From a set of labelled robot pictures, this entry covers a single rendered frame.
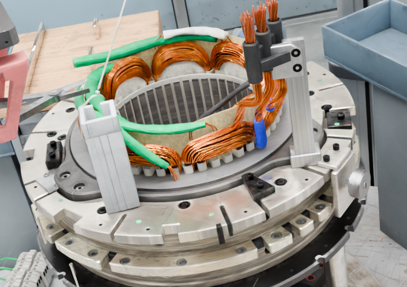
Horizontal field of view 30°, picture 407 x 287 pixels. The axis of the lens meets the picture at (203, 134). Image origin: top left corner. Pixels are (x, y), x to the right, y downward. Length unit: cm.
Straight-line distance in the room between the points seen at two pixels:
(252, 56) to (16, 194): 55
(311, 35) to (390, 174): 240
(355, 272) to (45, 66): 46
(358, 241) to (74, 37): 47
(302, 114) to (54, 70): 43
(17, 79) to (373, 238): 59
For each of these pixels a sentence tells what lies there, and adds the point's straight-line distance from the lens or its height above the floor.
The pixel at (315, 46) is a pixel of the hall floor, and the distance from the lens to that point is 325.
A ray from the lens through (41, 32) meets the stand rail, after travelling 105.
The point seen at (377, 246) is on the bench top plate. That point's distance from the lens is 103.
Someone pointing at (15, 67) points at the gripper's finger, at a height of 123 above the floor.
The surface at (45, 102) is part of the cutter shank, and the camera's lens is 66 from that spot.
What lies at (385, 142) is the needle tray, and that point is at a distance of 95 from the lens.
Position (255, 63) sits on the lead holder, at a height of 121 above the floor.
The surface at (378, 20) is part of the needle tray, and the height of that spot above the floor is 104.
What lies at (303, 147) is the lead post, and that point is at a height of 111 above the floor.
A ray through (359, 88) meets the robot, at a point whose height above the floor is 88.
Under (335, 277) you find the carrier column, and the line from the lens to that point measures 84.
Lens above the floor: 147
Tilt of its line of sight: 32 degrees down
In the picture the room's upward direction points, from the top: 11 degrees counter-clockwise
